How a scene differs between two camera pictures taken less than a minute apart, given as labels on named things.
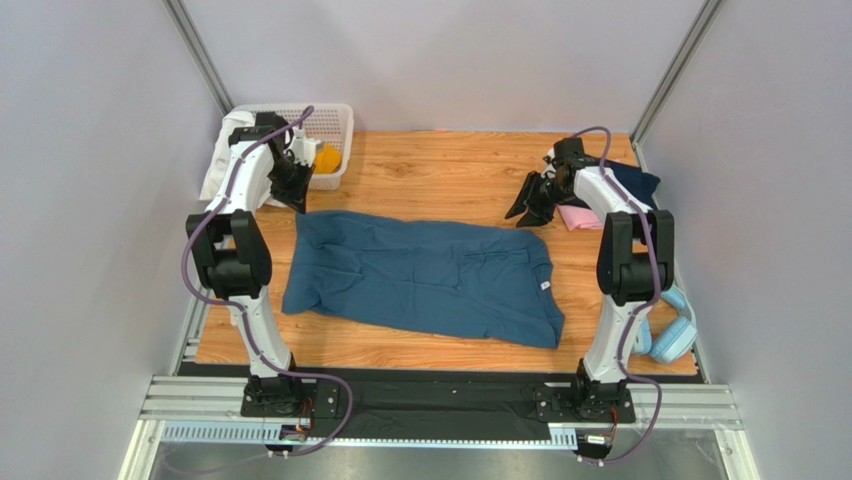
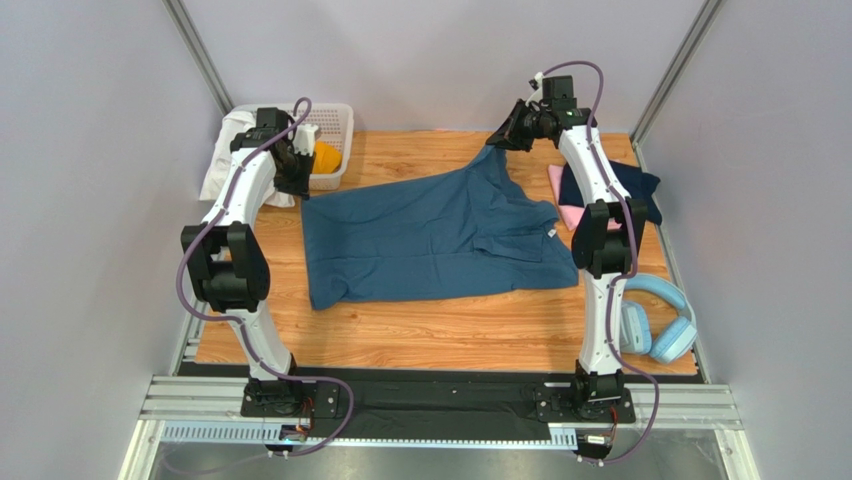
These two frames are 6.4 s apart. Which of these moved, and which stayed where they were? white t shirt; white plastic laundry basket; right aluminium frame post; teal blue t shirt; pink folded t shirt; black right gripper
Moved: black right gripper; teal blue t shirt
Stayed: white plastic laundry basket; white t shirt; right aluminium frame post; pink folded t shirt
